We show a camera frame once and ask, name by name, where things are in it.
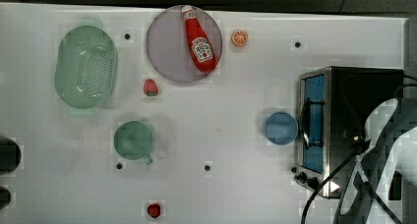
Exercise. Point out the green perforated colander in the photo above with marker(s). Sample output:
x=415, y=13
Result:
x=87, y=64

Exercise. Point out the red plush ketchup bottle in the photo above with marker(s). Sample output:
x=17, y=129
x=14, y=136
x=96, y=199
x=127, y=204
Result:
x=200, y=47

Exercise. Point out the green mug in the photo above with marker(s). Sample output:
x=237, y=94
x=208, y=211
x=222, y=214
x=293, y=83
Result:
x=134, y=141

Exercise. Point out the purple round plate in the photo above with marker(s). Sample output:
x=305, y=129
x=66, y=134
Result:
x=168, y=50

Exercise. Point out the black toaster oven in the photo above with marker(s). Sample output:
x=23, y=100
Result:
x=333, y=105

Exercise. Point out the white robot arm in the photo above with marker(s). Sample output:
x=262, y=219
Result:
x=391, y=135

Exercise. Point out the red plush strawberry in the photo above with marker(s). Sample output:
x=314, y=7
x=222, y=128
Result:
x=150, y=88

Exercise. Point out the black object at left edge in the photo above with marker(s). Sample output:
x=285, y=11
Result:
x=10, y=156

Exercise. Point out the plush orange slice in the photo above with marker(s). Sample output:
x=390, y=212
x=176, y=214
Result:
x=239, y=37

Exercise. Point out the black small object left edge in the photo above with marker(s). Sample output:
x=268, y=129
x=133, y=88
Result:
x=5, y=197

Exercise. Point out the small red plush fruit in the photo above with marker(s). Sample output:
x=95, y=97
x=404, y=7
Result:
x=154, y=210

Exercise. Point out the blue round bowl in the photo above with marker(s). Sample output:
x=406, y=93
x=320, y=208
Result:
x=281, y=128

